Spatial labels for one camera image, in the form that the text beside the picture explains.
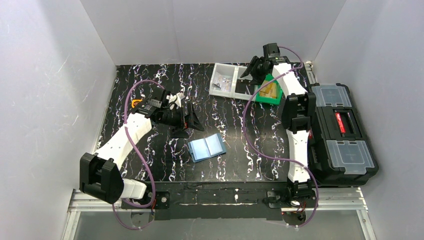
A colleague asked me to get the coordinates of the black VIP credit card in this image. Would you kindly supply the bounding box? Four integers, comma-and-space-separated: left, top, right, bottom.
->
235, 82, 256, 95

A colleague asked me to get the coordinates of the blue card holder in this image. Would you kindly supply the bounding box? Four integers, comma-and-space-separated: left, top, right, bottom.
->
188, 133, 227, 163

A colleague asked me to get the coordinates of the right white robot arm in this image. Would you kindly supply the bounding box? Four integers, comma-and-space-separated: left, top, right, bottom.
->
241, 43, 317, 184

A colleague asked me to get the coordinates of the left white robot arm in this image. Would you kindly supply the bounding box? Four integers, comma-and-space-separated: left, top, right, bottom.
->
79, 87, 205, 204

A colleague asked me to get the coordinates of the middle grey storage bin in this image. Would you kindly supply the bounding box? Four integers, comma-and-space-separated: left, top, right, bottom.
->
233, 66, 258, 101

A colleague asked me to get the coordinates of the grey storage bin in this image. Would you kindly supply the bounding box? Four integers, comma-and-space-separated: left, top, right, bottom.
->
209, 63, 238, 98
233, 66, 258, 101

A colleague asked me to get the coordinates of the orange tape measure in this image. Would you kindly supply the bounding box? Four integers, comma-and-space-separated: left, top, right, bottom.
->
131, 99, 143, 108

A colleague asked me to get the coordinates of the left grey storage bin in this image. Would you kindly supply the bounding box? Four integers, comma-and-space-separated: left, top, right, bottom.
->
209, 63, 238, 98

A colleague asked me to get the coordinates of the green storage bin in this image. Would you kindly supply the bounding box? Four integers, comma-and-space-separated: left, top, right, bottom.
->
254, 81, 283, 105

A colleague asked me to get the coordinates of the black toolbox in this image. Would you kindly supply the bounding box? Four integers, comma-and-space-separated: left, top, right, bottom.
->
308, 83, 379, 187

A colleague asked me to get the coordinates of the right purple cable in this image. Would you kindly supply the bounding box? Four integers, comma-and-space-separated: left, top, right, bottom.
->
241, 46, 320, 228

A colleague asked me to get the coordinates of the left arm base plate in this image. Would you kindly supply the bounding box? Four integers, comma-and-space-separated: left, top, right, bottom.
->
121, 191, 170, 210

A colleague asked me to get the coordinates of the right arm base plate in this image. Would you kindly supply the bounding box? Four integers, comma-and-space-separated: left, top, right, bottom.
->
262, 190, 318, 227

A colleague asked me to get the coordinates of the aluminium frame rail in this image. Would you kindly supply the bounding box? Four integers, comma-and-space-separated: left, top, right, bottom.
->
61, 187, 376, 240

